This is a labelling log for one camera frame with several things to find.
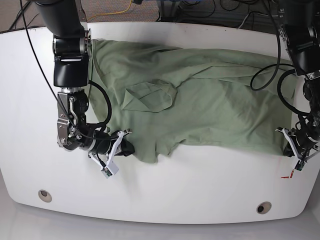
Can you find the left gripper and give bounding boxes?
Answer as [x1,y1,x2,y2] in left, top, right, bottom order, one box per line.
[275,127,320,164]

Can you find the yellow cable on floor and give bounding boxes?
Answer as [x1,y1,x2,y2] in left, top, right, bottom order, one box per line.
[88,0,133,21]

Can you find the right table cable grommet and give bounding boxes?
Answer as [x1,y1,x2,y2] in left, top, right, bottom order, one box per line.
[256,201,272,215]

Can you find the green polo t-shirt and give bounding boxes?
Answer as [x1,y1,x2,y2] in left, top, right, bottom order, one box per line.
[92,40,292,164]

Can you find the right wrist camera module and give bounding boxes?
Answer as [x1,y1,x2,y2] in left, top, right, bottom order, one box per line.
[100,162,119,179]

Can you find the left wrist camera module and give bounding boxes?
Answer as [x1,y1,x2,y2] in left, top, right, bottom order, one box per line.
[294,159,306,171]

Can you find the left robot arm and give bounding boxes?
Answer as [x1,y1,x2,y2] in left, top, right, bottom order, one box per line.
[273,0,320,171]

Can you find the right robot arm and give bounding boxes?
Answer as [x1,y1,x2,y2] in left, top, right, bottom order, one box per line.
[35,0,134,175]

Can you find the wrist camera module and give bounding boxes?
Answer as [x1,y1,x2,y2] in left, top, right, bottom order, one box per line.
[100,162,119,179]
[294,159,306,171]

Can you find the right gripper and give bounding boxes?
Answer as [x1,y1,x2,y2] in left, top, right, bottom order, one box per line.
[88,129,135,167]

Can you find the table cable grommet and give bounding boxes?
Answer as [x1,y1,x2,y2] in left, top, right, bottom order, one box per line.
[38,189,52,203]
[256,201,272,215]

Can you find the left table cable grommet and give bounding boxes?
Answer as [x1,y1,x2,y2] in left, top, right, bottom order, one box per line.
[38,189,52,203]

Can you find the red tape rectangle marking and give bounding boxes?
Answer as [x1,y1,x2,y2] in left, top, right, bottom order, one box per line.
[280,169,296,179]

